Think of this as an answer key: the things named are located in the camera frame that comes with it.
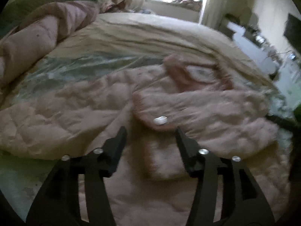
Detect pink quilted coat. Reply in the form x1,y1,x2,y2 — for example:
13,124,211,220
0,54,294,226

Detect beige bed blanket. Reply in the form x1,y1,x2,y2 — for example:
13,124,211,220
54,12,280,92

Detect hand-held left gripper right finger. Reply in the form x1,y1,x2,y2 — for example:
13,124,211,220
176,127,275,226

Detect green bed headboard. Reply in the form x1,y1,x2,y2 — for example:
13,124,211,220
0,0,76,40

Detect white cabinet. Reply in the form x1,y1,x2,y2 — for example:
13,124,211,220
226,21,283,76

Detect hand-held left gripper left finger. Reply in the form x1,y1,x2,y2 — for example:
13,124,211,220
26,126,128,226

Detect rolled pink duvet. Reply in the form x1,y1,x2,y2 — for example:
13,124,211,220
0,0,101,90

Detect black wall television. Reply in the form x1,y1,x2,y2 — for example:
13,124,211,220
283,13,301,52

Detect clothes on window sill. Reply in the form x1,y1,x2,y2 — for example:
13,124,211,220
169,0,203,10

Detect pile of clothes and pillows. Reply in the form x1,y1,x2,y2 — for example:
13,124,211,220
75,0,132,13

